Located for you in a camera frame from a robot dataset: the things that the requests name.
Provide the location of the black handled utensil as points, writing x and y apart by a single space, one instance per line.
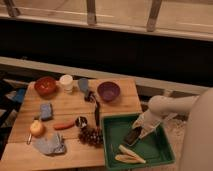
97 113

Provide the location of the purple bowl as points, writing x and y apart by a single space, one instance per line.
108 91

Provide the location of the blue sponge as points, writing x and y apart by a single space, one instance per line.
46 112

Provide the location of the grey crumpled cloth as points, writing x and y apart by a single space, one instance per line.
53 146

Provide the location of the small metal knife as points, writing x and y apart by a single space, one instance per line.
29 139

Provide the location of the wooden cutting board table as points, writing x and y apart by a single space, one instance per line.
20 156

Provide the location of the dark grape bunch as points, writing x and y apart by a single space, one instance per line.
91 136

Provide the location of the white cup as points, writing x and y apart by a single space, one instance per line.
66 82

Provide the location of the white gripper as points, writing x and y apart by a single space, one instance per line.
149 121

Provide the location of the green plastic tray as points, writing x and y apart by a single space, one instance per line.
154 148

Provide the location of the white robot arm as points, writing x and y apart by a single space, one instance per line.
197 150

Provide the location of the red bowl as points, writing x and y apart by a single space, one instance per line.
45 86

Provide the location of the yellow apple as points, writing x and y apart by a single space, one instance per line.
37 128

